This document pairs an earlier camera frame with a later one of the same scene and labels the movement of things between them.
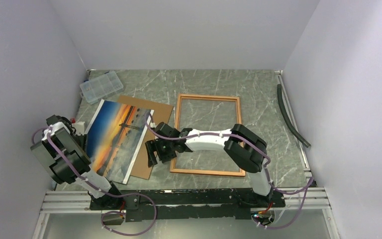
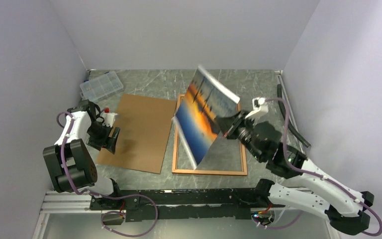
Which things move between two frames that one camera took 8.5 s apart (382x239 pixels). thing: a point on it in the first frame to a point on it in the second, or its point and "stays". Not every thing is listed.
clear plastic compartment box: [96, 89] stays
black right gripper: [152, 146] to [227, 124]
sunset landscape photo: [114, 137] to [207, 101]
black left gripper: [83, 139] to [100, 143]
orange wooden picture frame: [192, 96] stays
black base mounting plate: [150, 205] stays
